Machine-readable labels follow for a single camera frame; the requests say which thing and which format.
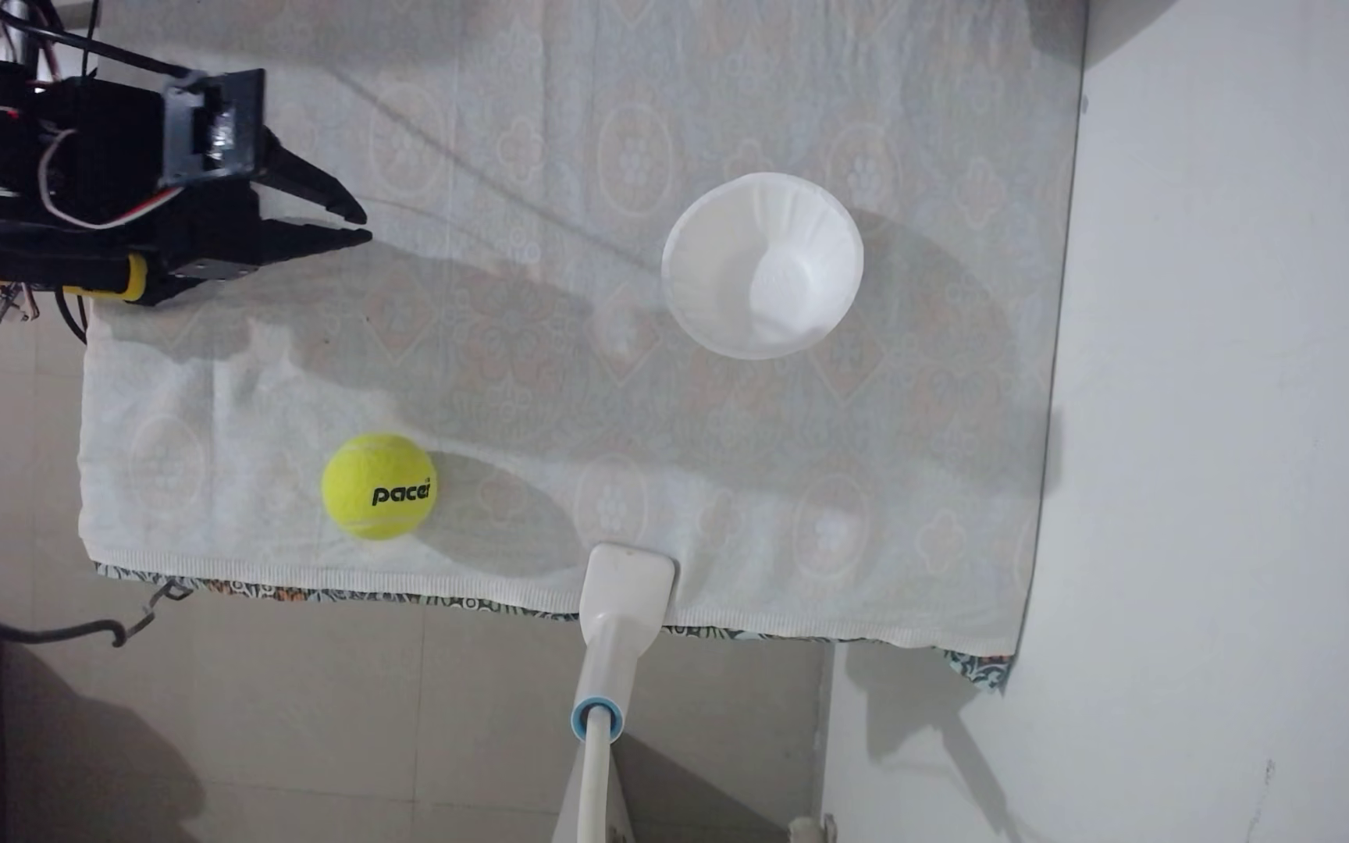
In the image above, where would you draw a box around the yellow tennis ball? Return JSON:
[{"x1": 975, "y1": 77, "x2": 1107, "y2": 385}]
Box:
[{"x1": 321, "y1": 433, "x2": 440, "y2": 542}]

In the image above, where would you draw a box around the white paper bowl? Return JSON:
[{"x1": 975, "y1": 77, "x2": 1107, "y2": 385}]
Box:
[{"x1": 660, "y1": 172, "x2": 866, "y2": 361}]

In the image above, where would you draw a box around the white patterned cloth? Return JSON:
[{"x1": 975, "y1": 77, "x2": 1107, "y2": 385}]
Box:
[{"x1": 77, "y1": 0, "x2": 1088, "y2": 690}]

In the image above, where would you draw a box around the metal pole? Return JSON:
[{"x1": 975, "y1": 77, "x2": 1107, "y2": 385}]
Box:
[{"x1": 2, "y1": 0, "x2": 41, "y2": 72}]

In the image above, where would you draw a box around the white gooseneck clamp holder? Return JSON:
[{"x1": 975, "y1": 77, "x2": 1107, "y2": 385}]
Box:
[{"x1": 551, "y1": 541, "x2": 677, "y2": 843}]

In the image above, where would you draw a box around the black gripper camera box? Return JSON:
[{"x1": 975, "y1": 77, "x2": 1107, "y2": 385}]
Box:
[{"x1": 162, "y1": 68, "x2": 269, "y2": 189}]

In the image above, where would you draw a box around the black camera cable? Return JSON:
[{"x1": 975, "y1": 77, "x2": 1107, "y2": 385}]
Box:
[{"x1": 0, "y1": 0, "x2": 208, "y2": 81}]

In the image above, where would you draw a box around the black cable with hook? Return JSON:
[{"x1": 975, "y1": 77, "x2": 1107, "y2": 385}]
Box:
[{"x1": 0, "y1": 579, "x2": 194, "y2": 649}]

